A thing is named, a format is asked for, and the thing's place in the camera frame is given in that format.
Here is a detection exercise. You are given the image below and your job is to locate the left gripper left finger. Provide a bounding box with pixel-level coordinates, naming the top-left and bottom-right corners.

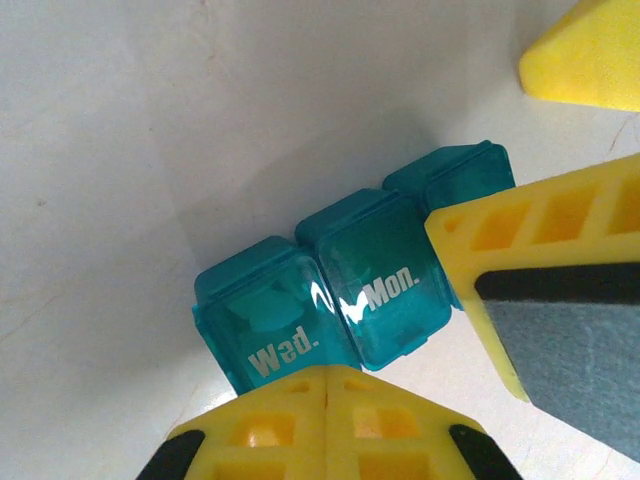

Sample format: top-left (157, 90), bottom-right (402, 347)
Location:
top-left (134, 364), bottom-right (327, 480)

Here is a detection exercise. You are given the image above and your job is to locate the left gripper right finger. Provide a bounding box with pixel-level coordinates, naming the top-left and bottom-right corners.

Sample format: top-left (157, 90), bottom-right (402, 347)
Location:
top-left (325, 364), bottom-right (524, 480)

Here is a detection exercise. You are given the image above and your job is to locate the teal weekly pill organizer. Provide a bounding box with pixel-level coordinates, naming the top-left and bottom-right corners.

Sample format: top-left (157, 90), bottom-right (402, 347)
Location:
top-left (192, 139), bottom-right (517, 396)

